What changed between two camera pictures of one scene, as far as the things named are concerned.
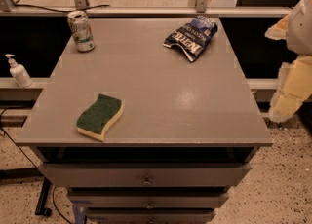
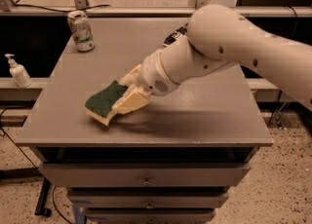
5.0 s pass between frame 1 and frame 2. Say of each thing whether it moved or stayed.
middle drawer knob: stayed
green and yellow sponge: moved
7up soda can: stayed
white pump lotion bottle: stayed
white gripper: moved
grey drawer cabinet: stayed
